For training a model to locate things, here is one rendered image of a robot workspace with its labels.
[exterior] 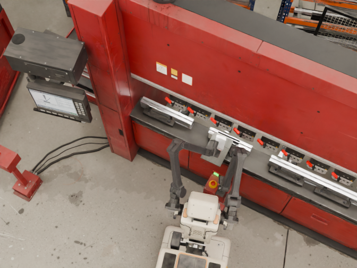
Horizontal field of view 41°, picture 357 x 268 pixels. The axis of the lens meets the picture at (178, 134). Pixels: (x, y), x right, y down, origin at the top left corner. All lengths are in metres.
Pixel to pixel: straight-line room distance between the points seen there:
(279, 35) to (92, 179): 2.73
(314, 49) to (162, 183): 2.49
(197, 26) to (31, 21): 3.55
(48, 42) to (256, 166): 1.95
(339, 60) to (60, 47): 1.81
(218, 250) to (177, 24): 2.23
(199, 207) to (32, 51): 1.57
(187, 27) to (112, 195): 2.40
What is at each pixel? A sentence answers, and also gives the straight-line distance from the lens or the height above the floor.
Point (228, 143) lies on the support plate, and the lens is 4.00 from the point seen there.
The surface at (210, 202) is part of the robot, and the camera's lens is 3.39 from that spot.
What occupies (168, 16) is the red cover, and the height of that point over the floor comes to 2.30.
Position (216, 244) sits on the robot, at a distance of 4.46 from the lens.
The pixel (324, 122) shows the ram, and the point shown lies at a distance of 3.24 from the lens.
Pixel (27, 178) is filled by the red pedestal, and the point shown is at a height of 0.13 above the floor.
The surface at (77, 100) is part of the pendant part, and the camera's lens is 3.56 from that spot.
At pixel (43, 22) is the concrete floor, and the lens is 6.16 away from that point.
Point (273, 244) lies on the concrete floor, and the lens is 4.82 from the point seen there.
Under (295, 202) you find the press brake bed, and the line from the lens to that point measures 4.26.
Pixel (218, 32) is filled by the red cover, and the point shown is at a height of 2.30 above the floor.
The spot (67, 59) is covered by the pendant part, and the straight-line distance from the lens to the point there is 3.33.
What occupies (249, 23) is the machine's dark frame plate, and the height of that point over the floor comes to 2.30.
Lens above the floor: 4.60
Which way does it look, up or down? 64 degrees down
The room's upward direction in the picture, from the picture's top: 1 degrees clockwise
